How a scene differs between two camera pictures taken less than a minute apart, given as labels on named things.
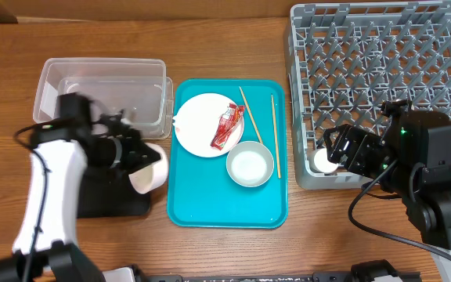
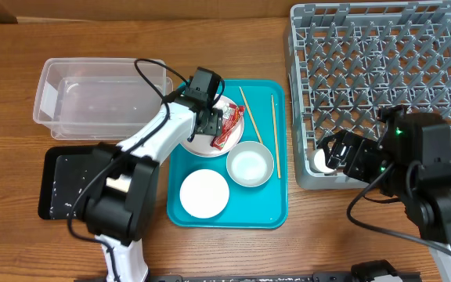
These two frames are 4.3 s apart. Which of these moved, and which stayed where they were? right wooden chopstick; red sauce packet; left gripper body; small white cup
Moved: left gripper body
Stayed: right wooden chopstick; red sauce packet; small white cup
